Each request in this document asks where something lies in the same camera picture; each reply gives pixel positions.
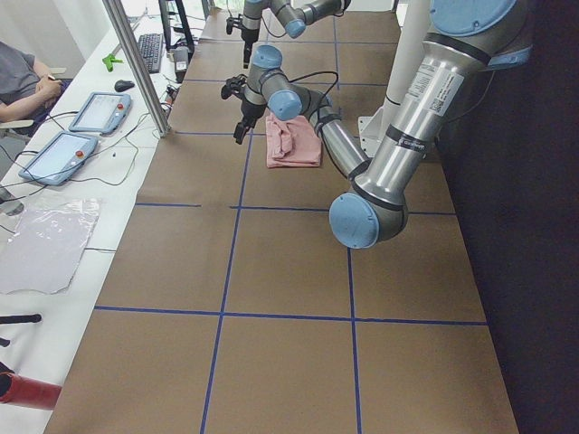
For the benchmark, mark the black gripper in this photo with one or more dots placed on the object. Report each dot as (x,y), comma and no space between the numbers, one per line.
(248,35)
(249,110)

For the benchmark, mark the pink snoopy t-shirt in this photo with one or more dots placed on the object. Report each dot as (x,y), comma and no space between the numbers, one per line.
(291,143)

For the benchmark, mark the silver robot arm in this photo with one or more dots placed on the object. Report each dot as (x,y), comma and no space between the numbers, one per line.
(442,43)
(294,20)

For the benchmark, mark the black power supply box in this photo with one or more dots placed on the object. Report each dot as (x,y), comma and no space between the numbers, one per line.
(181,57)

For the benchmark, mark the black computer keyboard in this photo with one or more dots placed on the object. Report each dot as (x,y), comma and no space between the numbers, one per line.
(150,46)

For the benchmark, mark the black computer mouse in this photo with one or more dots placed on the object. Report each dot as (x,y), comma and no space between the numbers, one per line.
(123,85)

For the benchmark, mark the upper blue teach pendant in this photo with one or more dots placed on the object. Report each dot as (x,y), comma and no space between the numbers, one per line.
(102,112)

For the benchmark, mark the blue teach pendant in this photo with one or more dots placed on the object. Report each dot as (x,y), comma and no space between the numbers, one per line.
(59,159)
(102,112)

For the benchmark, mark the green plastic clip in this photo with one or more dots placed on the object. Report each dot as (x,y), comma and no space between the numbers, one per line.
(110,61)

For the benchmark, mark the lower blue teach pendant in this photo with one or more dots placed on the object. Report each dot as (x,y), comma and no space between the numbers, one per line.
(59,159)

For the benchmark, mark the seated person grey shirt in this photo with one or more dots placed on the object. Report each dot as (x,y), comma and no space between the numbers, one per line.
(29,90)

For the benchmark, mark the clear plastic bag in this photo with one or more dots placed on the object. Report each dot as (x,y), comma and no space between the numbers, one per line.
(45,250)

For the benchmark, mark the red fire extinguisher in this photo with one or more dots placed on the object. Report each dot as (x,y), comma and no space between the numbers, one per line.
(30,393)

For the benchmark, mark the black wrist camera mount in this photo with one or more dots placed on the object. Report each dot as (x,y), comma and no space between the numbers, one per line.
(233,23)
(234,86)

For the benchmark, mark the aluminium frame post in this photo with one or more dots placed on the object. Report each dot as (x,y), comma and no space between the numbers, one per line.
(129,45)

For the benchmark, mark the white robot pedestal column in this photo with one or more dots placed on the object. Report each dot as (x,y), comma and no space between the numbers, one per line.
(408,57)

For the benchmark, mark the black camera tripod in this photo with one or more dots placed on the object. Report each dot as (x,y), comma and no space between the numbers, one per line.
(21,319)

